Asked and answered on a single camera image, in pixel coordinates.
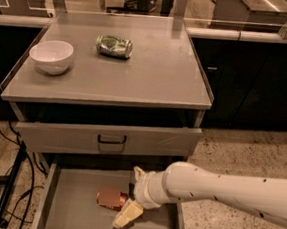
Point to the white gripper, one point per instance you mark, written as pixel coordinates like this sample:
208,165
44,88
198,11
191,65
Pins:
142,190

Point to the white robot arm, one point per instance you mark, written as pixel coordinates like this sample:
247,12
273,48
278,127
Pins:
181,181

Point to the grey top drawer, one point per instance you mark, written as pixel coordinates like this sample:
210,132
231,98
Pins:
82,139

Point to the grey open middle drawer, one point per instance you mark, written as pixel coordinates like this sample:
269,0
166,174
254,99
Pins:
69,201

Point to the grey drawer cabinet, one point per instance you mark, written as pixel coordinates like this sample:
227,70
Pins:
159,85

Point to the green soda can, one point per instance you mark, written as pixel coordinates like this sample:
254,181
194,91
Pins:
113,46

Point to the black metal floor bar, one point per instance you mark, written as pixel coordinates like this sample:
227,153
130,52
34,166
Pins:
9,184

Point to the white ceramic bowl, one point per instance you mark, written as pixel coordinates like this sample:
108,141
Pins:
52,57

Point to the clear acrylic barrier panel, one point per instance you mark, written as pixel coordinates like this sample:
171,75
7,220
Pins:
242,15

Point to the black drawer handle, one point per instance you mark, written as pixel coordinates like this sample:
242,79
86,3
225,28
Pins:
111,140

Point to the grey counter rail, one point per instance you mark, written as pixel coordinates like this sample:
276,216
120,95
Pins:
37,22

